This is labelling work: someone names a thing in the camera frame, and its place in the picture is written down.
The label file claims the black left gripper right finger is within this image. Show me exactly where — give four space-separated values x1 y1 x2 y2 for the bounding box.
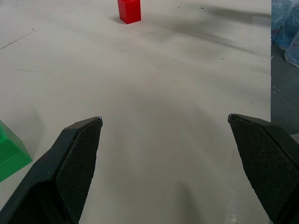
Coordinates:
228 113 299 224

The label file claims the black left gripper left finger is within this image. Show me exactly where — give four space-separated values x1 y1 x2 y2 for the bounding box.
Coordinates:
0 116 103 224

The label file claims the green block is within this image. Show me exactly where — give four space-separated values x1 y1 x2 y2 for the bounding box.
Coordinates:
0 119 33 183

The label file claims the blue plastic bag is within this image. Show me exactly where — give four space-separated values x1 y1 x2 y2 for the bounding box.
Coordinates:
271 0 299 50
284 31 299 68

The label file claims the red block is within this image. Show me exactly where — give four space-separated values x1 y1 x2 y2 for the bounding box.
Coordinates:
117 0 142 24

